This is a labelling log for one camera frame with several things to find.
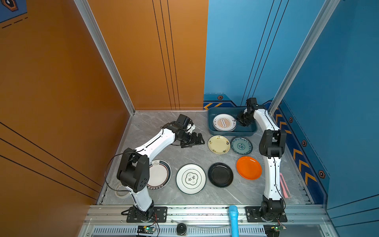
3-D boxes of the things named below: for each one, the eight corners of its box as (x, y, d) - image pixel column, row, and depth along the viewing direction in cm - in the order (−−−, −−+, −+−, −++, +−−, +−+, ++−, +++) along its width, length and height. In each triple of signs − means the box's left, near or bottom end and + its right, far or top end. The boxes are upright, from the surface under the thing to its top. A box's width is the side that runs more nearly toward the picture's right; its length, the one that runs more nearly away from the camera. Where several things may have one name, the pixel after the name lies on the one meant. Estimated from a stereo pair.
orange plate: (239, 179, 86) (240, 177, 84) (235, 158, 95) (236, 156, 92) (262, 179, 86) (264, 177, 84) (256, 158, 95) (257, 156, 92)
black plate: (208, 187, 84) (208, 186, 82) (207, 164, 93) (207, 162, 91) (234, 187, 84) (235, 186, 82) (230, 164, 93) (231, 162, 91)
